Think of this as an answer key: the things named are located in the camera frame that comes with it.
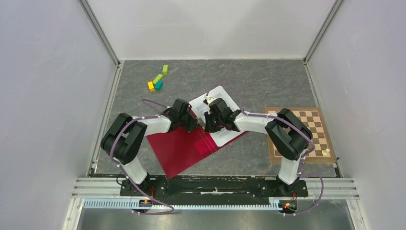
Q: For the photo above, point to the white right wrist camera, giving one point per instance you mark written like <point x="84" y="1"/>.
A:
<point x="208" y="99"/>

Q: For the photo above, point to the light green block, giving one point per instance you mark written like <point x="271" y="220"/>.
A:
<point x="165" y="69"/>

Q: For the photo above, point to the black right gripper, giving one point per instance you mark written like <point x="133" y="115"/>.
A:
<point x="209" y="128"/>

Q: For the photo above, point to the red clip file folder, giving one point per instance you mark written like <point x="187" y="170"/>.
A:
<point x="179" y="150"/>

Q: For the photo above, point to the wooden chessboard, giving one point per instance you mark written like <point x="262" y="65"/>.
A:
<point x="311" y="117"/>

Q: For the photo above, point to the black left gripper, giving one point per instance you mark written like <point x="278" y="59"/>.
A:
<point x="192" y="123"/>

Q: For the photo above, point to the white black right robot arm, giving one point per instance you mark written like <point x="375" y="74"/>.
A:
<point x="289" y="135"/>

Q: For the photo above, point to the aluminium frame rail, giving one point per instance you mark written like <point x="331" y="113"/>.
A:
<point x="105" y="193"/>

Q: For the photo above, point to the cream chess pawn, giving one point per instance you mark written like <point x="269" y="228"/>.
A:
<point x="326" y="152"/>

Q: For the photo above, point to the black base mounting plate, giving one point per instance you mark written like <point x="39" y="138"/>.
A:
<point x="160" y="186"/>

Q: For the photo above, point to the printed text paper sheet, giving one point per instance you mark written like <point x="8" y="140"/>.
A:
<point x="223" y="136"/>

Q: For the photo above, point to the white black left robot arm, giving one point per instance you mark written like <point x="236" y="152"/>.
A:
<point x="123" y="139"/>

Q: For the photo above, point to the teal block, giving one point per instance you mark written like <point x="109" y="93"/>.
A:
<point x="158" y="85"/>

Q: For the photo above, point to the orange yellow block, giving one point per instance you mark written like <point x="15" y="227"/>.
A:
<point x="151" y="86"/>

